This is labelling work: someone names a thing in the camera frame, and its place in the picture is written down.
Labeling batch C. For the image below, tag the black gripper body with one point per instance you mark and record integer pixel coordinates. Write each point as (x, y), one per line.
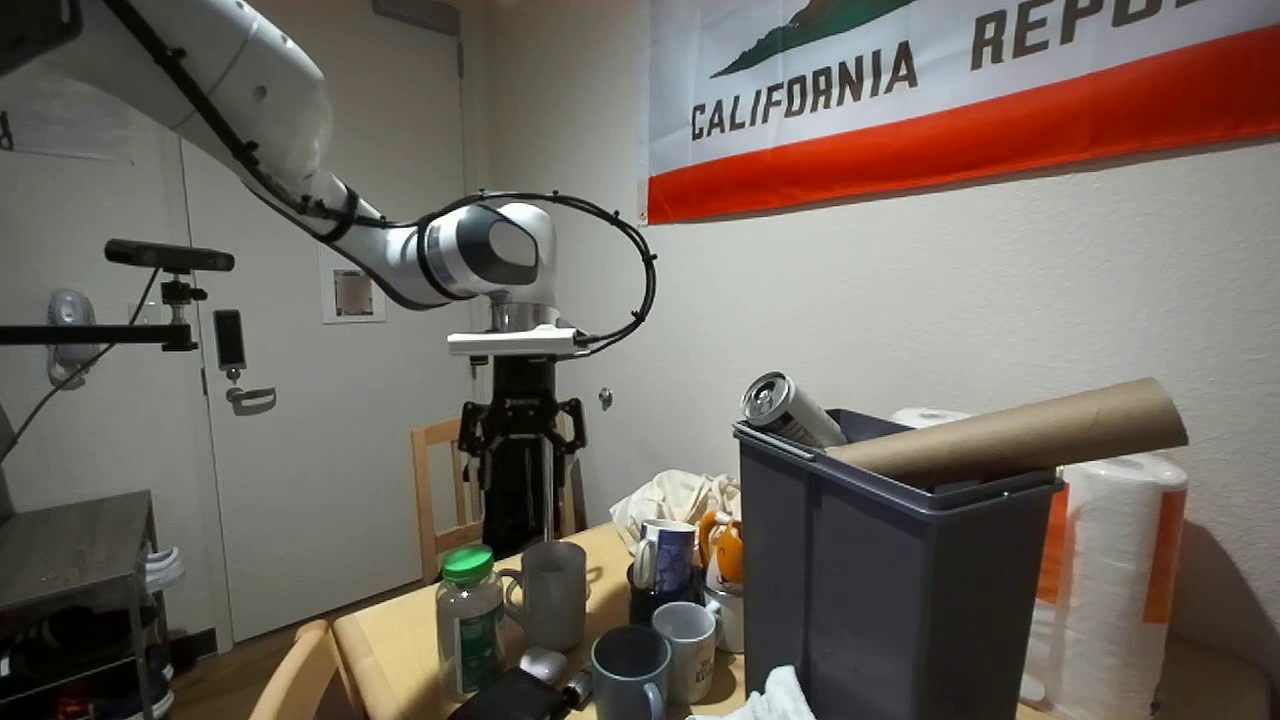
(523, 405)

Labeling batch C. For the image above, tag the grey metal shelf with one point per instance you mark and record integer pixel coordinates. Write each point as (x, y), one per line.
(72, 584)

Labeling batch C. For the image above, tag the silver drink can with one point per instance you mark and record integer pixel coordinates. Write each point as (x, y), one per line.
(788, 405)

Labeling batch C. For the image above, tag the orange object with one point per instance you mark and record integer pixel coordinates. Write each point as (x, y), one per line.
(723, 544)

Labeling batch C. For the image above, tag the dark purple mug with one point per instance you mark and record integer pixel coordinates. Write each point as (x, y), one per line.
(667, 566)

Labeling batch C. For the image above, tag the light wooden chair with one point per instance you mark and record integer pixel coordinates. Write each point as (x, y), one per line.
(301, 674)

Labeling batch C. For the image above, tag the crumpled white bag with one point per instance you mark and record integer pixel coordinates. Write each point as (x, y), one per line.
(667, 498)

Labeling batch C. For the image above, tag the blue-grey mug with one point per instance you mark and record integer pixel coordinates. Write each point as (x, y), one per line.
(628, 674)

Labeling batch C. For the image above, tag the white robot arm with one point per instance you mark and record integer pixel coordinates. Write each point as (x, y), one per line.
(242, 94)

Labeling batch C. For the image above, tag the photo sheet on door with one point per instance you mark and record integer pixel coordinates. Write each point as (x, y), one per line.
(355, 291)

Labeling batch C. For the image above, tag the black camera on stand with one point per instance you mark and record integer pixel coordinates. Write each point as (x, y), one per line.
(165, 257)

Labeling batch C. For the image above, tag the wall door stopper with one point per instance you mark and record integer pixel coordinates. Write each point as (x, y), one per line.
(607, 399)

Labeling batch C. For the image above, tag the paper towel roll pack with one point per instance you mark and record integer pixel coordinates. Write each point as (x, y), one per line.
(1121, 584)

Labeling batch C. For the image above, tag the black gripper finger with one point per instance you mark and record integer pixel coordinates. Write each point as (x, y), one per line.
(502, 482)
(544, 482)

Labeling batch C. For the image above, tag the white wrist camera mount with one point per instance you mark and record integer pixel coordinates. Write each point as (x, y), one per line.
(518, 342)

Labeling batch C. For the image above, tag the black wallet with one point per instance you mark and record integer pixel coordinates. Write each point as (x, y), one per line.
(513, 703)

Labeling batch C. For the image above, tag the large white mug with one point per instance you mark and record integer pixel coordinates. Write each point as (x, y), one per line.
(552, 593)

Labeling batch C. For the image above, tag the white cloth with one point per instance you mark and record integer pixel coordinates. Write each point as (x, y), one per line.
(773, 698)

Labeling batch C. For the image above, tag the white round lamp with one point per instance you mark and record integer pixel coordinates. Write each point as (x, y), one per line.
(70, 321)

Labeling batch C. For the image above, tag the long cardboard tube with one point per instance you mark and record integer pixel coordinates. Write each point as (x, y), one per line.
(1025, 433)

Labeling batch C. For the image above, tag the California republic flag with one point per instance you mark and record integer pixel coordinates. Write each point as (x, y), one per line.
(961, 94)

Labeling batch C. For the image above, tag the wooden chair with slats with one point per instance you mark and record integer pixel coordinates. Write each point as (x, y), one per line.
(433, 492)

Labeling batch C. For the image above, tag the grey plastic bin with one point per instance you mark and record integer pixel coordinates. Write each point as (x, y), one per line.
(880, 584)

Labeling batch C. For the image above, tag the white soap bar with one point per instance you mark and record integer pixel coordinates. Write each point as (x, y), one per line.
(541, 665)

